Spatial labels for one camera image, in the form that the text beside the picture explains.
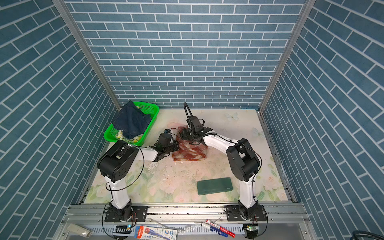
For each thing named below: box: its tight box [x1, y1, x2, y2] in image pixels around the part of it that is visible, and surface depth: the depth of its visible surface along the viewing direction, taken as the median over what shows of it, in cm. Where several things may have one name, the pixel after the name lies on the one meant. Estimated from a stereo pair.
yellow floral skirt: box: [115, 130, 143, 143], surface depth 101 cm
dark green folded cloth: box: [197, 177, 233, 196], surface depth 84 cm
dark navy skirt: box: [112, 100, 153, 140], surface depth 102 cm
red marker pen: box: [205, 219, 236, 238], surface depth 71 cm
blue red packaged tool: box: [134, 225, 178, 240], surface depth 69 cm
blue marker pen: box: [201, 222, 228, 238], surface depth 70 cm
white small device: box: [66, 223, 93, 238], surface depth 68 cm
